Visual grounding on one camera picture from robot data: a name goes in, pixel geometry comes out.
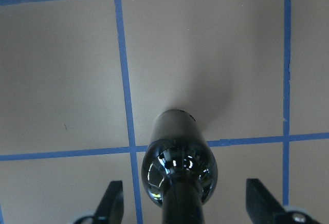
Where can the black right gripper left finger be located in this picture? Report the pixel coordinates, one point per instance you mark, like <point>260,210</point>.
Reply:
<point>110,208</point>

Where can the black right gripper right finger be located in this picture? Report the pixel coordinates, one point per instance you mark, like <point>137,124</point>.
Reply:
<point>262,207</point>

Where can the dark glass wine bottle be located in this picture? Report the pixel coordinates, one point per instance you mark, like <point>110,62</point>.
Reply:
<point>179,171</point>

